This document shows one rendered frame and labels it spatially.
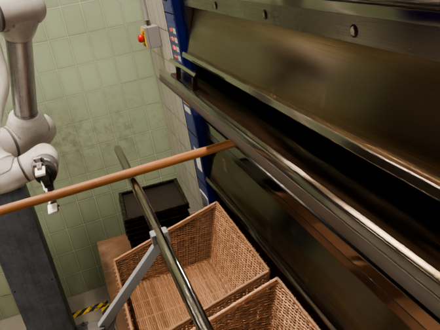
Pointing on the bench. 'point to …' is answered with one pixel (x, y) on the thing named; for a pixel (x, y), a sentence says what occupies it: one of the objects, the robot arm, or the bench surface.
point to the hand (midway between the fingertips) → (46, 193)
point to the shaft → (114, 177)
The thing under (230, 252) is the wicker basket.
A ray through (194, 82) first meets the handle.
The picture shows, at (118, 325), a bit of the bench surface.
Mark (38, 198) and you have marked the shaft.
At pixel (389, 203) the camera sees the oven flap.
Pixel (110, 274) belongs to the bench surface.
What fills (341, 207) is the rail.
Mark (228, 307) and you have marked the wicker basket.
